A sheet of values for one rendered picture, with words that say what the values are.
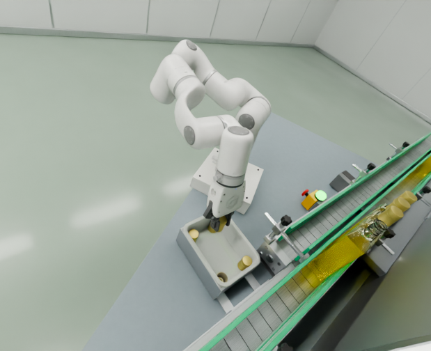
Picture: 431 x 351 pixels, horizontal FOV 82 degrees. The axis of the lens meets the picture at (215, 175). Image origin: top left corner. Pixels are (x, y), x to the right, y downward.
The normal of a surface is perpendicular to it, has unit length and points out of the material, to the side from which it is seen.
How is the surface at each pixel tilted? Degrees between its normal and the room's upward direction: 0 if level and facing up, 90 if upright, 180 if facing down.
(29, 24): 90
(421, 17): 90
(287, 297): 0
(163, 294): 0
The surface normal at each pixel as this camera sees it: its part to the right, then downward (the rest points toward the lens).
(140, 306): 0.29, -0.66
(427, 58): -0.76, 0.28
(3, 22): 0.57, 0.70
